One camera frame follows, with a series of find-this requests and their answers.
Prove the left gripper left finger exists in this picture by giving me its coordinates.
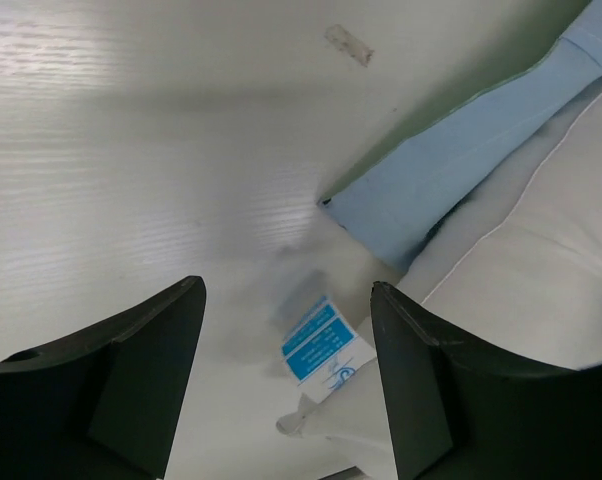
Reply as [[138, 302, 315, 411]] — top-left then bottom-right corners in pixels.
[[0, 276, 206, 479]]

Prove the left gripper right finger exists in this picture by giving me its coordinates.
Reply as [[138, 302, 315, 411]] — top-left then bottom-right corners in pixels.
[[370, 282, 602, 479]]

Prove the white pillow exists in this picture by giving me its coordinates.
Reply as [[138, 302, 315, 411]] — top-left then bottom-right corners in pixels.
[[277, 79, 602, 479]]

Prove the light blue pillowcase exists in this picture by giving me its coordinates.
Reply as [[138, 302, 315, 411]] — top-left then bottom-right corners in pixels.
[[319, 0, 602, 272]]

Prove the blue white pillow tag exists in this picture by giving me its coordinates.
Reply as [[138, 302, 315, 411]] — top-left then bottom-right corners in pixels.
[[280, 295, 376, 403]]

